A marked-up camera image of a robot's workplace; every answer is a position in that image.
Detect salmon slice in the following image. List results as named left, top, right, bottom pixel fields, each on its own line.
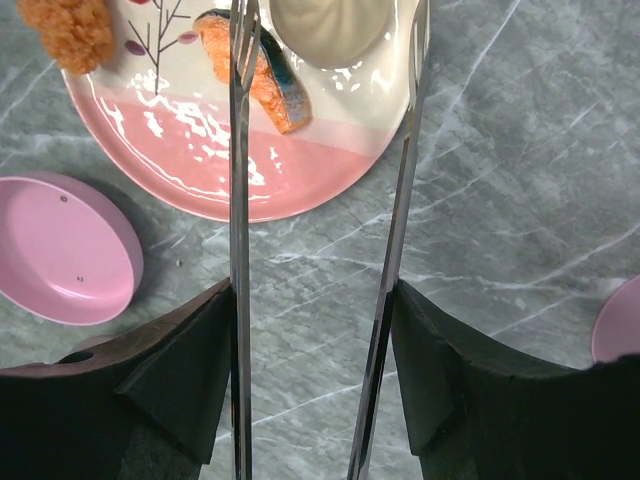
left=193, top=9, right=312, bottom=134

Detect pink and cream plate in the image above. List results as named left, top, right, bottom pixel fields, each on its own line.
left=65, top=1, right=416, bottom=222

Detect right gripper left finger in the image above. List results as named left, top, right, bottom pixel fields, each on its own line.
left=1, top=281, right=233, bottom=479

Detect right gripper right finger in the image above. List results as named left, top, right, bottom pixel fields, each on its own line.
left=392, top=282, right=639, bottom=480

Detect metal tongs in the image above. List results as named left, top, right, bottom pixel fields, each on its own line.
left=229, top=1, right=431, bottom=479

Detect pink cylindrical container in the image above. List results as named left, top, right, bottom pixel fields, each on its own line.
left=591, top=276, right=640, bottom=362

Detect steamed bun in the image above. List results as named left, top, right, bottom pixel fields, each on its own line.
left=269, top=0, right=393, bottom=68

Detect fried chicken piece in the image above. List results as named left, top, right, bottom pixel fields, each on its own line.
left=16, top=0, right=115, bottom=76

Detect pink round lid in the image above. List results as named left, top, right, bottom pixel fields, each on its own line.
left=1, top=172, right=144, bottom=326

